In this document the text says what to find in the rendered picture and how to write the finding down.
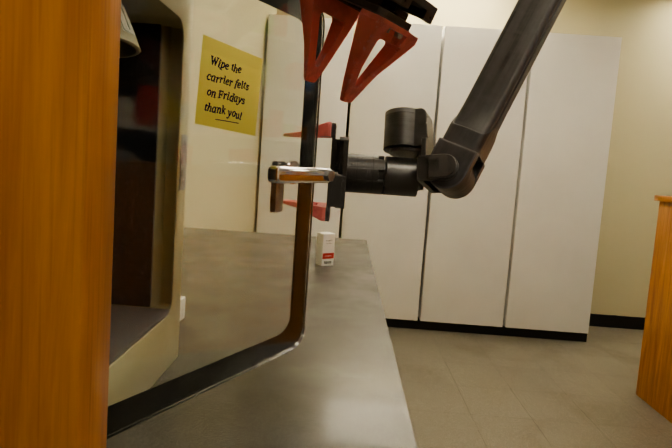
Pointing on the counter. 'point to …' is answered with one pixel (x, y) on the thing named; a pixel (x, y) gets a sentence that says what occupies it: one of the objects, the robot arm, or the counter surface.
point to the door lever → (292, 173)
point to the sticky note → (228, 87)
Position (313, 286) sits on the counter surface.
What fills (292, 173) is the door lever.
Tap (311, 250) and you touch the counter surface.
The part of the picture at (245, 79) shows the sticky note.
